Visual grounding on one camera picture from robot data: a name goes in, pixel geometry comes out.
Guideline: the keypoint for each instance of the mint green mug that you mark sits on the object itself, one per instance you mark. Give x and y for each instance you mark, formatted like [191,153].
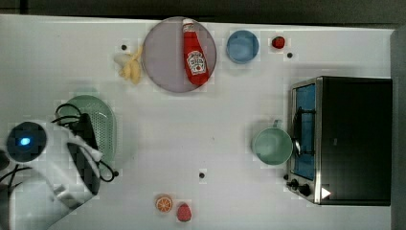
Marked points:
[272,145]

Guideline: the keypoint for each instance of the lilac round plate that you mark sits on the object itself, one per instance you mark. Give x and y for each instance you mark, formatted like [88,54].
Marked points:
[162,56]

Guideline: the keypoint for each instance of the peeled toy banana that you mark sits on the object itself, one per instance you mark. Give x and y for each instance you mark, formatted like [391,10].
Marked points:
[130,66]

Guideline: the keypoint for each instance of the red ketchup bottle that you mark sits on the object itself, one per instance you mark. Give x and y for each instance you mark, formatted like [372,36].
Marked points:
[194,59]

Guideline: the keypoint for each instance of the black and steel toaster oven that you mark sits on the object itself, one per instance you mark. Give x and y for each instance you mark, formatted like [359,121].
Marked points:
[342,135]

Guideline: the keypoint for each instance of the red raspberry toy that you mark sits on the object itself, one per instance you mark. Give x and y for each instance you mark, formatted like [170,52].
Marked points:
[184,212]

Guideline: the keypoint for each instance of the small red strawberry toy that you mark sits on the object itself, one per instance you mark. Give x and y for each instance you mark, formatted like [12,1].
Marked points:
[278,42]

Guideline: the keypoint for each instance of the orange slice toy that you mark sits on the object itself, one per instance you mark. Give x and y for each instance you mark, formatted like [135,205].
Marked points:
[164,203]

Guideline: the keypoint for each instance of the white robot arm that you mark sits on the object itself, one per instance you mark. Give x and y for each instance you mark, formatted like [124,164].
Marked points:
[67,174]

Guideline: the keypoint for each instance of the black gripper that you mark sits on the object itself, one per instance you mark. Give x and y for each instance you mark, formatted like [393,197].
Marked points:
[85,153]

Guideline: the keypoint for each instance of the mint green plastic strainer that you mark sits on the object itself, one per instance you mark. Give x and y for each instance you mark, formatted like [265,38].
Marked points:
[103,122]

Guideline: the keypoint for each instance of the blue plastic cup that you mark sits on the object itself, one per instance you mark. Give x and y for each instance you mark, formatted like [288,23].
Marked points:
[242,46]

